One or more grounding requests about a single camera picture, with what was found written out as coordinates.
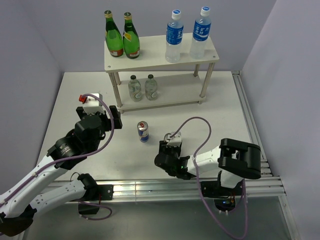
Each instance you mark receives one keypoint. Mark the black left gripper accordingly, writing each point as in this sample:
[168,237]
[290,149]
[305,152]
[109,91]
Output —
[117,114]

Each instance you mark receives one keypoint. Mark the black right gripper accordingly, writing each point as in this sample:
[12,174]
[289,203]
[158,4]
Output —
[163,147]

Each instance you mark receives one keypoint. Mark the clear chang bottle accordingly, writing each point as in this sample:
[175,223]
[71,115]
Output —
[151,88]
[135,89]

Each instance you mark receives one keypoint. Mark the small pocari sweat bottle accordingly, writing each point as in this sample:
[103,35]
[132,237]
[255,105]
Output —
[174,36]

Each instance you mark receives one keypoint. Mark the large pocari sweat bottle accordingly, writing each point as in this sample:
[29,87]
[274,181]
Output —
[200,33]

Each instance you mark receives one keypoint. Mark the red bull can front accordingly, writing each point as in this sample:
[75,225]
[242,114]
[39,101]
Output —
[168,136]

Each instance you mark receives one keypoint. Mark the red bull can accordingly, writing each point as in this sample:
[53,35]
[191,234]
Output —
[143,131]
[168,136]

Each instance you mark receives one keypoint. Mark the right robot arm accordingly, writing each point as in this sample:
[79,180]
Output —
[232,161]

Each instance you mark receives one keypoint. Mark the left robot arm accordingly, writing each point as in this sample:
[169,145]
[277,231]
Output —
[26,200]

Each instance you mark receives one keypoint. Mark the white two-tier shelf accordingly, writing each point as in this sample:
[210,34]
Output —
[183,82]

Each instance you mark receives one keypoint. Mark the red bull can rear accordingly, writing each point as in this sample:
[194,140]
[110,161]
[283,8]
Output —
[143,131]

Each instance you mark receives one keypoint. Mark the green glass bottle left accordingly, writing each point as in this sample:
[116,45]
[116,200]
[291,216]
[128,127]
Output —
[113,38]

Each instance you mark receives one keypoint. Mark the green glass bottle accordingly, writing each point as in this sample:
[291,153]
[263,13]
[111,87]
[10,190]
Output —
[131,42]
[113,38]

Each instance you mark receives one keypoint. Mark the green glass bottle right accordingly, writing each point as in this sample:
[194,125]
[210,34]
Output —
[131,42]

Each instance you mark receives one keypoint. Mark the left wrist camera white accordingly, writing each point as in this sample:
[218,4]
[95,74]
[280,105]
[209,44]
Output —
[90,105]

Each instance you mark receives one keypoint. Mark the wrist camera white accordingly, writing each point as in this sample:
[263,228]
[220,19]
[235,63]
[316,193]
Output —
[173,138]
[90,105]

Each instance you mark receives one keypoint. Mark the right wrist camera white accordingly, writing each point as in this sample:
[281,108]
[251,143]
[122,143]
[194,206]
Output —
[173,138]

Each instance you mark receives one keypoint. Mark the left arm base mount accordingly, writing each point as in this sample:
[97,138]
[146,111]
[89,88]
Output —
[103,192]

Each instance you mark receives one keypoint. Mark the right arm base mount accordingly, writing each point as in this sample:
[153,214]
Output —
[226,199]

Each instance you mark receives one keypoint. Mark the aluminium rail frame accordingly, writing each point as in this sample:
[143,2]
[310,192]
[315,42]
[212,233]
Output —
[136,178]

